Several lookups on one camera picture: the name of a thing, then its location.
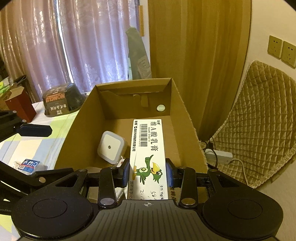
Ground white square night light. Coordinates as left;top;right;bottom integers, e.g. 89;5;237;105
97;131;127;165

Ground white ointment box green bird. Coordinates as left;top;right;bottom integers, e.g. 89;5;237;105
127;119;168;200

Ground blue label clear plastic case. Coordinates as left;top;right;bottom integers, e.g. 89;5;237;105
18;159;40;175

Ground dark red paper box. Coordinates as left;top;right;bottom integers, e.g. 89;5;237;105
5;86;37;123

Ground white power strip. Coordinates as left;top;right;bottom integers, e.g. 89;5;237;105
205;149;233;166

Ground stacked cardboard boxes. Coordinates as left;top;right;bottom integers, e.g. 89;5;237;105
0;74;25;112

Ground black Hongli noodle bowl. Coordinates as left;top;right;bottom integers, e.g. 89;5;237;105
42;83;87;117

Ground open cardboard box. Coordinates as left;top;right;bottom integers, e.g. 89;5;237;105
54;77;209;204

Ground quilted tan chair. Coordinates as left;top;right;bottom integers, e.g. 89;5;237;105
213;61;295;188

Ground purple curtains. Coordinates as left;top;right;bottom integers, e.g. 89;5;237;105
1;1;139;102

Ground green white paper bag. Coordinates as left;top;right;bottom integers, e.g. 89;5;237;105
125;27;152;79

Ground wooden door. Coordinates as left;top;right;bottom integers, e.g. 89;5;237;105
148;1;251;141

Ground double wall socket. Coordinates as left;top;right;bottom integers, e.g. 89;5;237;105
267;35;296;68

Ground wooden wall strip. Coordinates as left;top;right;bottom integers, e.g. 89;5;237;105
138;5;144;37

